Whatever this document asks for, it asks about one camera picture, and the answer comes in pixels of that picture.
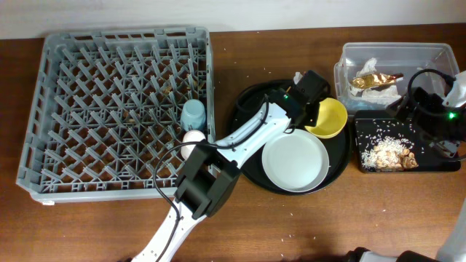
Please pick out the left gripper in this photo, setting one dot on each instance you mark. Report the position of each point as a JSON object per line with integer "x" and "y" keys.
{"x": 313, "y": 118}

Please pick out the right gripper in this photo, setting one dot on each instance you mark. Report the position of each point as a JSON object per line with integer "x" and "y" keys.
{"x": 427, "y": 102}

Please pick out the yellow plastic bowl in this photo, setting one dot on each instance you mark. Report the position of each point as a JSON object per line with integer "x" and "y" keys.
{"x": 331, "y": 119}

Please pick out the white paper napkin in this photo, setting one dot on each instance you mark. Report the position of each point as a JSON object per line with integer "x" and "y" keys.
{"x": 386, "y": 92}

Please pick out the gold brown snack wrapper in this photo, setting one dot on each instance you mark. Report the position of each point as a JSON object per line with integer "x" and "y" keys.
{"x": 369, "y": 81}

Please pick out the food scraps and rice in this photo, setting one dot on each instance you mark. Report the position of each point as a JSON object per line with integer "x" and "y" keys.
{"x": 383, "y": 152}

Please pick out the grey round plate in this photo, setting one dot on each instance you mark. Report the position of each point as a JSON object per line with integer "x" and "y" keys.
{"x": 295, "y": 162}

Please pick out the light blue plastic cup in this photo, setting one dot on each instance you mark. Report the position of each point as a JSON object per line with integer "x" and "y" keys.
{"x": 193, "y": 115}

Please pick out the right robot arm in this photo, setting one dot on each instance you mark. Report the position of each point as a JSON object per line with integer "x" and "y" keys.
{"x": 444, "y": 137}

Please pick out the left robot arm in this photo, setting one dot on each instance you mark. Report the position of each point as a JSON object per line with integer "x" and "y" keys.
{"x": 211, "y": 172}

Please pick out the clear plastic waste bin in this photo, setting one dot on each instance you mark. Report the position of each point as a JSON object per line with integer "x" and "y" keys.
{"x": 392, "y": 58}

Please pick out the grey plastic dishwasher rack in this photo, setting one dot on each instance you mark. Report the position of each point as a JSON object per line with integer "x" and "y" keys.
{"x": 105, "y": 118}

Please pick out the black rectangular food tray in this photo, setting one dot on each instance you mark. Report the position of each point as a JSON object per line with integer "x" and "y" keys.
{"x": 427, "y": 157}

